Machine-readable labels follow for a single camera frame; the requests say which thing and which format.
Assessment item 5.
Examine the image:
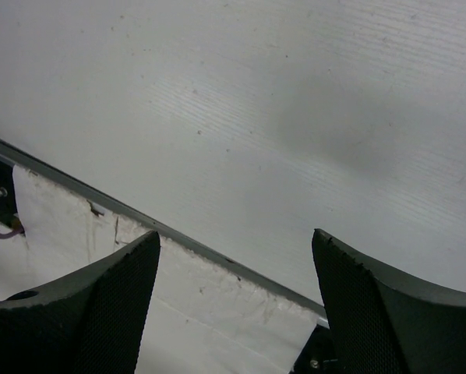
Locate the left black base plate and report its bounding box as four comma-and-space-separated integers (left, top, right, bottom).
0, 160, 22, 231

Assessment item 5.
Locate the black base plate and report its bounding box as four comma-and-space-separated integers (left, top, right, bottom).
0, 160, 22, 231
289, 326, 341, 374

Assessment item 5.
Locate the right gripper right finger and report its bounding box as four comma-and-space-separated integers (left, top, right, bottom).
312, 229, 466, 373

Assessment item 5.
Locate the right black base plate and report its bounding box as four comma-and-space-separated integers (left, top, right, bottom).
289, 326, 341, 374

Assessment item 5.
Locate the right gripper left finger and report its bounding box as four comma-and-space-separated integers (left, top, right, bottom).
0, 231, 161, 373

